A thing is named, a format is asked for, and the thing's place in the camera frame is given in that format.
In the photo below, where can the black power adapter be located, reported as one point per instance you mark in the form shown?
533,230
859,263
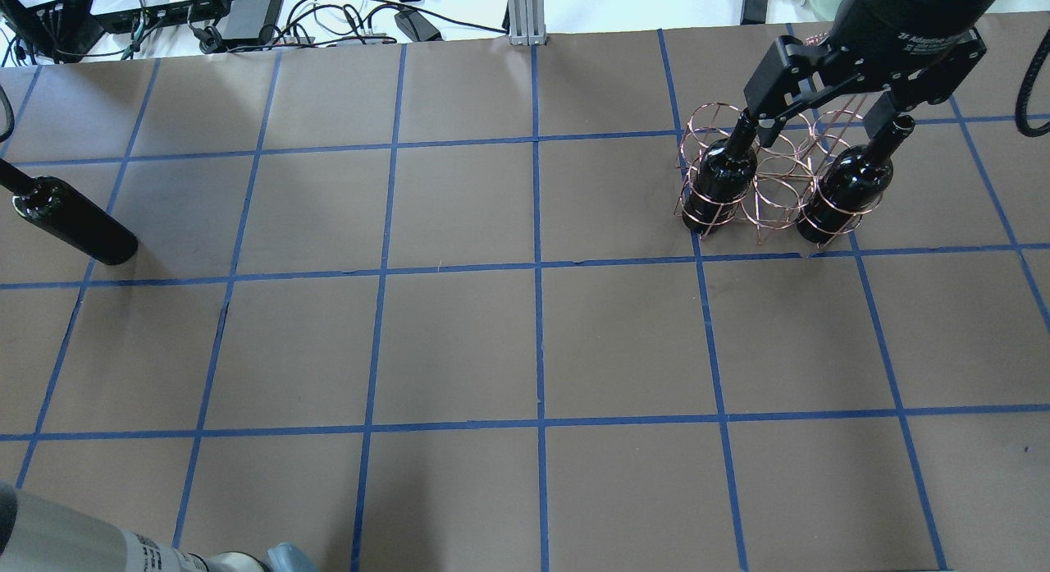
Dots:
753,12

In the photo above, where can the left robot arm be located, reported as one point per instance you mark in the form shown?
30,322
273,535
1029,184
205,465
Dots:
40,535

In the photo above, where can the copper wire wine basket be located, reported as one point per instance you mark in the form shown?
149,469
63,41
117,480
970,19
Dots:
787,170

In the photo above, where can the dark wine bottle in basket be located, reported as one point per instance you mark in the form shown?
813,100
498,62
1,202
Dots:
720,179

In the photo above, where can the dark wine bottle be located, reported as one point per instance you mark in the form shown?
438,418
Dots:
57,208
720,179

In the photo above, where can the black power brick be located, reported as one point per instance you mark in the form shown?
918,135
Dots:
249,22

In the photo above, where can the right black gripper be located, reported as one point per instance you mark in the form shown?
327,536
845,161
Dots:
898,18

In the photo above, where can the aluminium frame post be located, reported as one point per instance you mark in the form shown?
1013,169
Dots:
527,24

